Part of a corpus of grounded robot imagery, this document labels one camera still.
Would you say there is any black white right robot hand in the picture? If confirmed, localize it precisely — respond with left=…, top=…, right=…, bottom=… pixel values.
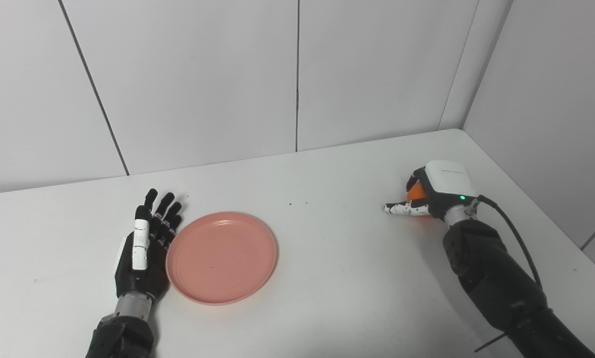
left=383, top=160, right=479, bottom=221

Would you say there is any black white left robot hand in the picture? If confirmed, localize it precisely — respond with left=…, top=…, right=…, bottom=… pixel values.
left=115, top=188, right=184, bottom=301

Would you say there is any orange fruit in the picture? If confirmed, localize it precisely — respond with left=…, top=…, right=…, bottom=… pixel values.
left=408, top=181, right=427, bottom=204

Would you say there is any pink round plate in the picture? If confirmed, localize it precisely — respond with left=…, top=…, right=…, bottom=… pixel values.
left=166, top=211, right=278, bottom=306

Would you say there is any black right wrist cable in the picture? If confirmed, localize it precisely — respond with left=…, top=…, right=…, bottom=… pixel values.
left=474, top=194, right=544, bottom=353

